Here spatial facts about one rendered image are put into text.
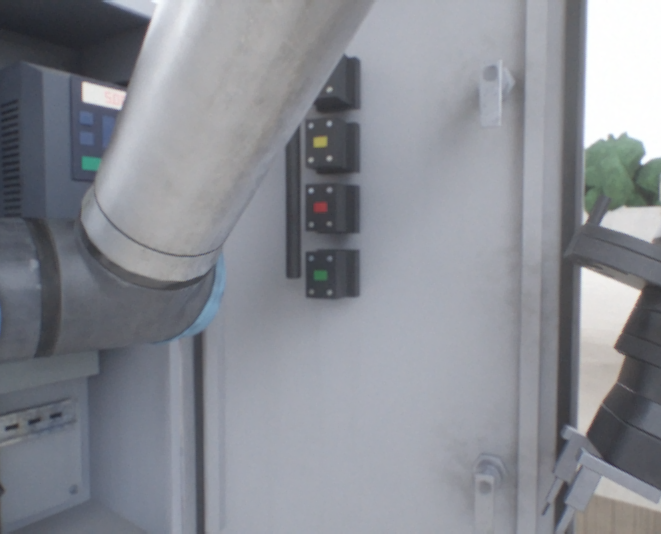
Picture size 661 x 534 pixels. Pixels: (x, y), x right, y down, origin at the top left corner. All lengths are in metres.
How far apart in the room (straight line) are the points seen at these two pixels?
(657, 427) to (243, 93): 0.30
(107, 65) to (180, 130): 0.48
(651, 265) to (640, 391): 0.08
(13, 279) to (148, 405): 0.37
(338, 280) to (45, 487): 0.48
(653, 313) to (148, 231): 0.31
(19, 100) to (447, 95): 0.39
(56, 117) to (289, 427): 0.38
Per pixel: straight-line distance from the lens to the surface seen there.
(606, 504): 1.63
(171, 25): 0.26
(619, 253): 0.37
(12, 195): 0.59
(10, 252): 0.34
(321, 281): 0.46
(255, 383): 0.58
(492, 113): 0.45
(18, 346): 0.35
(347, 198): 0.48
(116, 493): 0.78
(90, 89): 0.57
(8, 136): 0.60
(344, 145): 0.48
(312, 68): 0.25
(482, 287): 0.48
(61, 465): 0.78
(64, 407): 0.76
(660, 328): 0.38
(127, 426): 0.72
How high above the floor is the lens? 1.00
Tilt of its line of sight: 3 degrees down
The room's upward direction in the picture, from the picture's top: straight up
